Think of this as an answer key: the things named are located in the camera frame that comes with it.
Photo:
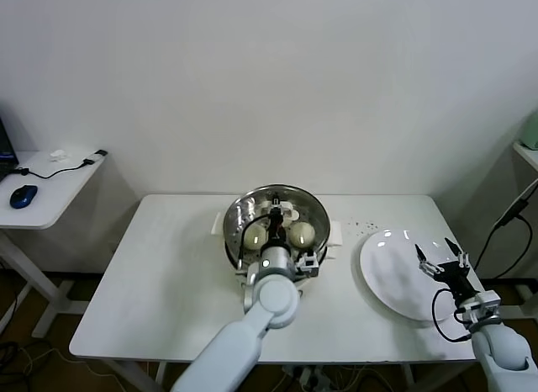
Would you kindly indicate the pale green appliance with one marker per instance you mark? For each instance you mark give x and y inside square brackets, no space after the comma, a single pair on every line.
[531,133]

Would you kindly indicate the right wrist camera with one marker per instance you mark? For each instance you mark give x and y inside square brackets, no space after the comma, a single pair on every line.
[483,301]

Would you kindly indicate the white power strip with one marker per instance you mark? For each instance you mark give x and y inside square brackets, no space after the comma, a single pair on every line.
[306,373]

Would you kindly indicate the stainless steel steamer basket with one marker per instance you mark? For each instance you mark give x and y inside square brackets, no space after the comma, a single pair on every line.
[336,234]

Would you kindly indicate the black laptop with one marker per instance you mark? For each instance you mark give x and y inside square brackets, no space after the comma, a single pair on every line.
[6,156]

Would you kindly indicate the blue computer mouse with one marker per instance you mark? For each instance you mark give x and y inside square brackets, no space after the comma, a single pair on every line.
[24,195]

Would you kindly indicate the small white object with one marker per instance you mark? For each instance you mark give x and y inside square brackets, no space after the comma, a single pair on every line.
[59,155]

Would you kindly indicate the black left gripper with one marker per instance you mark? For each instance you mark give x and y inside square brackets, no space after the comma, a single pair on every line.
[276,228]

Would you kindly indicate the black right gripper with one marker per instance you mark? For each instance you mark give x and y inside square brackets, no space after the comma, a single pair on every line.
[458,280]

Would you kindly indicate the white desk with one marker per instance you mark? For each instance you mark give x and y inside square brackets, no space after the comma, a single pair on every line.
[527,156]

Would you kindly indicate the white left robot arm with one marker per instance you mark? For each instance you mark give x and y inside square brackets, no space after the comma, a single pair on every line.
[269,303]

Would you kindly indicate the white round plate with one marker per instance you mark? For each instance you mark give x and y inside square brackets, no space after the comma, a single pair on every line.
[386,274]

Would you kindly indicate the white side table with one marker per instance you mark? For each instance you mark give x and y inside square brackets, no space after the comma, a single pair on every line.
[63,186]

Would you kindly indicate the white steamed baozi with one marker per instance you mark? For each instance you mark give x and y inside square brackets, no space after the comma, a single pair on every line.
[302,234]
[254,238]

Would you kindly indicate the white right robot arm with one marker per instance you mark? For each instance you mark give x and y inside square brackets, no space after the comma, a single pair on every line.
[500,350]

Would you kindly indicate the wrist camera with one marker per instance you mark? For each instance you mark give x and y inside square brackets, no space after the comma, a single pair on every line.
[483,301]
[309,262]

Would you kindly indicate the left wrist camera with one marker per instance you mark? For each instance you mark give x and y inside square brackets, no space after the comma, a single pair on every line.
[309,262]

